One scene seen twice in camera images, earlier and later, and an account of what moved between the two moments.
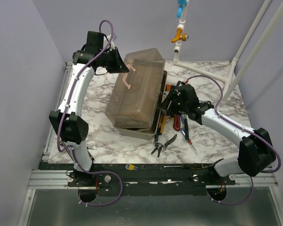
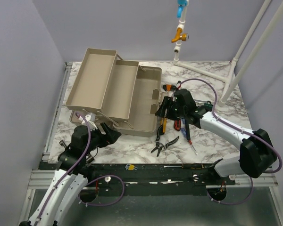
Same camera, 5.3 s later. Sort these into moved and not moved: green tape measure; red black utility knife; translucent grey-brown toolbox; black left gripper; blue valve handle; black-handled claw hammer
Moved: translucent grey-brown toolbox; black left gripper
Not moved: black-handled claw hammer; green tape measure; blue valve handle; red black utility knife
